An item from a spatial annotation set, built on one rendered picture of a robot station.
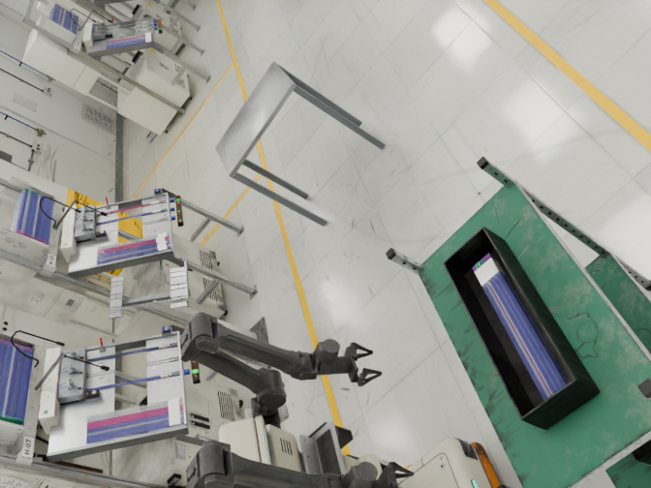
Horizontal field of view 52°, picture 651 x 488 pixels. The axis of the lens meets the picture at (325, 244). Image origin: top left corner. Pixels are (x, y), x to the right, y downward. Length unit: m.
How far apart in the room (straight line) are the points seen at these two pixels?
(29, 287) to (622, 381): 3.97
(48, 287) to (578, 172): 3.44
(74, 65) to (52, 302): 3.55
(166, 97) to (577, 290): 6.63
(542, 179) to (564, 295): 1.60
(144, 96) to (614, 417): 6.93
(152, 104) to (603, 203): 5.88
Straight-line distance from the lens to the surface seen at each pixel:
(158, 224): 4.97
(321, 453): 2.26
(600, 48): 3.73
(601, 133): 3.41
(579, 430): 1.79
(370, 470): 1.87
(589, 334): 1.84
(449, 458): 2.88
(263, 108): 4.24
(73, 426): 3.90
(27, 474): 3.96
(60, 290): 4.93
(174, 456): 4.01
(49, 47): 7.85
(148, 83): 7.96
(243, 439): 2.07
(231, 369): 2.06
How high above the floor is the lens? 2.48
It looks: 34 degrees down
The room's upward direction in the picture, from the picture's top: 63 degrees counter-clockwise
